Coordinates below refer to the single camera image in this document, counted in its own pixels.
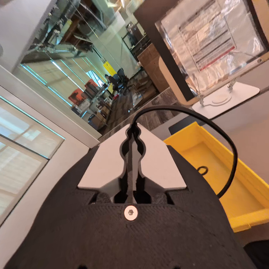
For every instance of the orange box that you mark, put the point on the orange box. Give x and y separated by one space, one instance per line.
91 85
77 96

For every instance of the document board on white stand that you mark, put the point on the document board on white stand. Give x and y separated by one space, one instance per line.
210 42

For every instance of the metal shelf rack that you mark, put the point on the metal shelf rack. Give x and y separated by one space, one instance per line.
96 109

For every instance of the yellow plastic bin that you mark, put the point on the yellow plastic bin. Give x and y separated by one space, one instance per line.
210 159

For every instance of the black mesh cushion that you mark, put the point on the black mesh cushion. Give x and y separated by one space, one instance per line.
258 256

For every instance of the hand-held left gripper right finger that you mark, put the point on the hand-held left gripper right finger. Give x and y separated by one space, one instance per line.
161 164

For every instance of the black office chair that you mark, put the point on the black office chair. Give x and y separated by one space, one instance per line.
117 83
121 73

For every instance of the black flat pad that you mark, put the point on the black flat pad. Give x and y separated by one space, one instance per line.
180 126

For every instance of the yellow wall panel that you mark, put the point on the yellow wall panel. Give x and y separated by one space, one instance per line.
109 67

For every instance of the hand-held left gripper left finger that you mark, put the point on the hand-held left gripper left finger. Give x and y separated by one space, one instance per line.
100 164

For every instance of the wooden cabinet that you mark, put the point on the wooden cabinet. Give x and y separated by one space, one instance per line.
153 65

